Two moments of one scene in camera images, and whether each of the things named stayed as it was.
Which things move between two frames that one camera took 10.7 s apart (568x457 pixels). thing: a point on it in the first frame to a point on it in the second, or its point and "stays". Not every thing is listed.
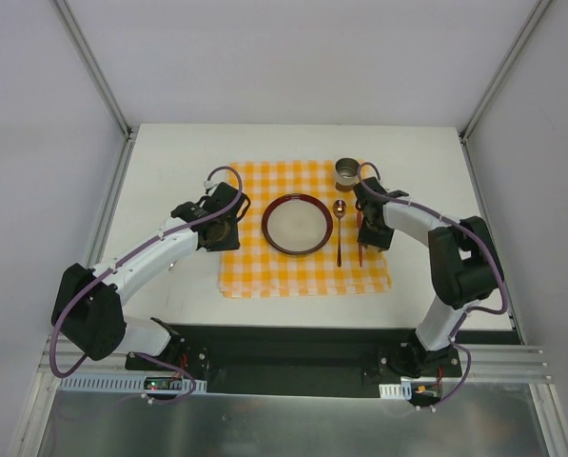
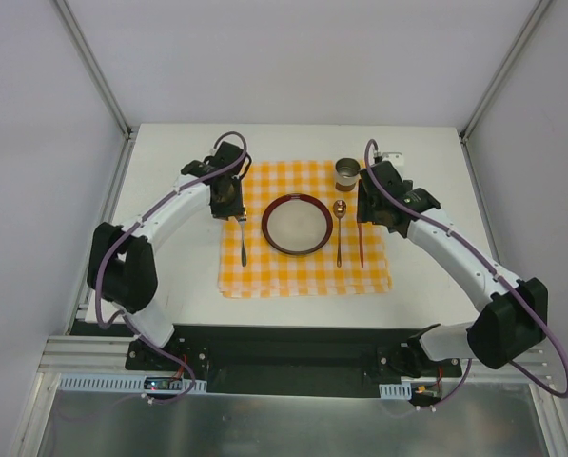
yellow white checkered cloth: [341, 265] stays
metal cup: [346, 173] stays
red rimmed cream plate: [297, 224] stays
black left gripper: [227, 238] to [229, 209]
